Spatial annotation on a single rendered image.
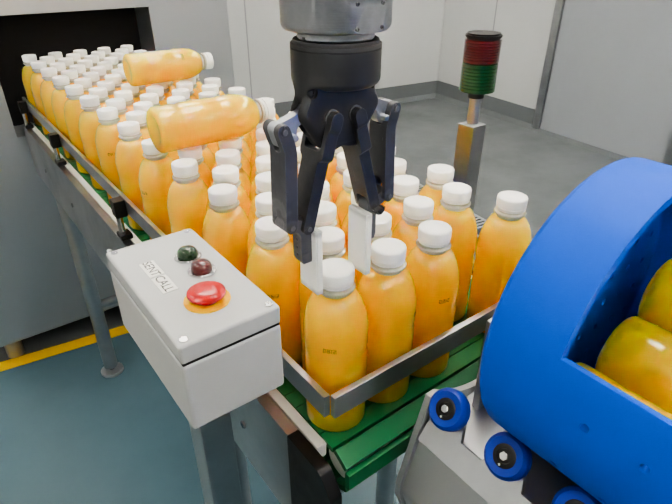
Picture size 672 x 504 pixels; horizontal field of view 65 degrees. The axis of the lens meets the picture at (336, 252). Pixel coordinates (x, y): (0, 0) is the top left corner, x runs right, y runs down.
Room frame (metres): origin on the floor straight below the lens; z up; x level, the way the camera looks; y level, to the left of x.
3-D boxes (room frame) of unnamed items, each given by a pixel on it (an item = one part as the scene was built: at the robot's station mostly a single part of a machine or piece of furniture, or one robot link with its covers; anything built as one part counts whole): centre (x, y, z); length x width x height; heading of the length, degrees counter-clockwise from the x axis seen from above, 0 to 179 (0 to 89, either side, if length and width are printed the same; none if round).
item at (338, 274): (0.46, 0.00, 1.10); 0.04 x 0.04 x 0.02
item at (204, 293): (0.41, 0.12, 1.11); 0.04 x 0.04 x 0.01
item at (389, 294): (0.50, -0.06, 1.00); 0.07 x 0.07 x 0.19
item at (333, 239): (0.53, 0.01, 1.10); 0.04 x 0.04 x 0.02
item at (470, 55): (0.99, -0.26, 1.23); 0.06 x 0.06 x 0.04
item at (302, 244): (0.43, 0.04, 1.16); 0.03 x 0.01 x 0.05; 127
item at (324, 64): (0.46, 0.00, 1.28); 0.08 x 0.07 x 0.09; 127
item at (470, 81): (0.99, -0.26, 1.18); 0.06 x 0.06 x 0.05
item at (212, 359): (0.45, 0.15, 1.05); 0.20 x 0.10 x 0.10; 37
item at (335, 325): (0.46, 0.00, 1.00); 0.07 x 0.07 x 0.19
